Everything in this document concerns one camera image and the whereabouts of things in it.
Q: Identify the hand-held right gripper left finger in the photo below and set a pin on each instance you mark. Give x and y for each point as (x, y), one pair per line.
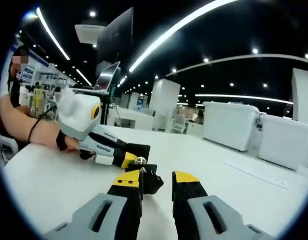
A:
(81, 220)

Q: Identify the straight ceiling light strip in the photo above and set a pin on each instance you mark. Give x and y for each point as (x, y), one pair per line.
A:
(52, 33)

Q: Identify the yellow metal frame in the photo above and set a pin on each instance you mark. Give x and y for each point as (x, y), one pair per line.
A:
(37, 100)

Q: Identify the white desk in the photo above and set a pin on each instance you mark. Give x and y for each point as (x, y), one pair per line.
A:
(69, 180)

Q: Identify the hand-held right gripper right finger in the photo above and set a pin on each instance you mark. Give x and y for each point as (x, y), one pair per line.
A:
(233, 222)

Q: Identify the tall white storage box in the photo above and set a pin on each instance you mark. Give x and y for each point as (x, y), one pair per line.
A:
(228, 125)

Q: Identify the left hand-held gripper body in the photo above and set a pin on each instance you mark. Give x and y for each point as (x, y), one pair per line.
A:
(79, 112)

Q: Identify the tilted laptop screen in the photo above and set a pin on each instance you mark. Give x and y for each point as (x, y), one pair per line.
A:
(106, 77)

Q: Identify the curved ceiling light strip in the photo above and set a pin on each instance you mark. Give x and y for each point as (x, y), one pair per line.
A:
(168, 35)

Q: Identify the person's left hand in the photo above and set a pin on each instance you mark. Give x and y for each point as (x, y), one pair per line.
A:
(69, 145)

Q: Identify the black fixed fixture clamp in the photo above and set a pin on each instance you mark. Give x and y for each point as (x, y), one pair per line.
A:
(151, 182)

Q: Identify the white office chair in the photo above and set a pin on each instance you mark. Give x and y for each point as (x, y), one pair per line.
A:
(180, 123)

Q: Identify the white square pillar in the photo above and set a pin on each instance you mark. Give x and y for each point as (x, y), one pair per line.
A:
(302, 95)
(165, 100)

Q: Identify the low white storage box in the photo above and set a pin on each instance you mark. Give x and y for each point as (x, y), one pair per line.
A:
(286, 142)

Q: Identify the ceiling air conditioner unit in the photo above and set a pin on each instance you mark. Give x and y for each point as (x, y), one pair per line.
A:
(90, 33)

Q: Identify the hanging dark display screen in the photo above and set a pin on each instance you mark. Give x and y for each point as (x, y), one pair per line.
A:
(116, 37)

